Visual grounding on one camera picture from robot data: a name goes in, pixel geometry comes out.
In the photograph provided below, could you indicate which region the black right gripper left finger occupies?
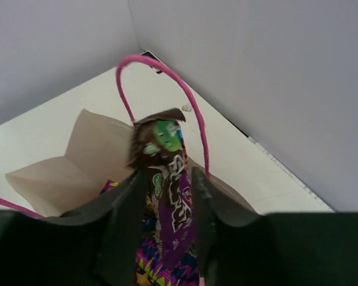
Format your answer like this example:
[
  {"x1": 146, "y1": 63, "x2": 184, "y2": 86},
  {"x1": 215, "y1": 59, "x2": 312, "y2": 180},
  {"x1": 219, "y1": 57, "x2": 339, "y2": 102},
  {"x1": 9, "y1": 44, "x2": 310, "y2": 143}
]
[{"x1": 47, "y1": 169, "x2": 149, "y2": 286}]

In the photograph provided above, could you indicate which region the purple blue candy bag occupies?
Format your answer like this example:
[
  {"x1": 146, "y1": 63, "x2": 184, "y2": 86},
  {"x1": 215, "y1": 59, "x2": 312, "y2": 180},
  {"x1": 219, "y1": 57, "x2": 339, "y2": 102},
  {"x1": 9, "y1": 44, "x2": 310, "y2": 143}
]
[{"x1": 100, "y1": 178, "x2": 199, "y2": 286}]

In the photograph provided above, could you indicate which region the paper bag with pink handles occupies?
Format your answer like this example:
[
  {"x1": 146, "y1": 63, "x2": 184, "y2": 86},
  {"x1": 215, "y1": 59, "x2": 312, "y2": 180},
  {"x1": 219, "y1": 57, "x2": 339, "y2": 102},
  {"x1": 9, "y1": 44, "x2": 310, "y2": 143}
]
[{"x1": 0, "y1": 54, "x2": 257, "y2": 220}]

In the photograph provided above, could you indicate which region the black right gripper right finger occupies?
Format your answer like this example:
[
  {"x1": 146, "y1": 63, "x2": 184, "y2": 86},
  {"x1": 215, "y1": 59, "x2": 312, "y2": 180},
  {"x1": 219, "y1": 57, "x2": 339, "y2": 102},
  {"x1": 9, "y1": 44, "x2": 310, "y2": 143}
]
[{"x1": 191, "y1": 167, "x2": 262, "y2": 285}]

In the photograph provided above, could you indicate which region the purple chocolate pack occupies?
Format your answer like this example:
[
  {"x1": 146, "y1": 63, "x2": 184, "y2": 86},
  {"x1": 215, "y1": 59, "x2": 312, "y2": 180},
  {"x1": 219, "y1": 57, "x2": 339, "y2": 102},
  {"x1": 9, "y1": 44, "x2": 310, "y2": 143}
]
[{"x1": 128, "y1": 108, "x2": 195, "y2": 269}]

